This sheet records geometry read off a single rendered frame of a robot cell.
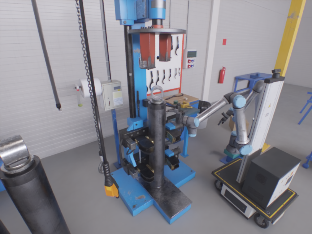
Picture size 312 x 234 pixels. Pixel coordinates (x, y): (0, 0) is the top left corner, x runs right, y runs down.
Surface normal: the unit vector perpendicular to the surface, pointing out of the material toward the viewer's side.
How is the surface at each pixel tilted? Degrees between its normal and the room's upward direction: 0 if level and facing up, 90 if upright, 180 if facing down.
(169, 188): 0
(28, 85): 90
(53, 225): 90
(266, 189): 90
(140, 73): 90
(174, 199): 0
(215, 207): 0
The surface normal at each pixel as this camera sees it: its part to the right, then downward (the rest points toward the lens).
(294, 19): -0.81, 0.25
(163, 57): -0.47, 0.37
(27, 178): 0.77, 0.27
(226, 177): 0.00, -0.91
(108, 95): 0.59, 0.34
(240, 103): -0.02, 0.30
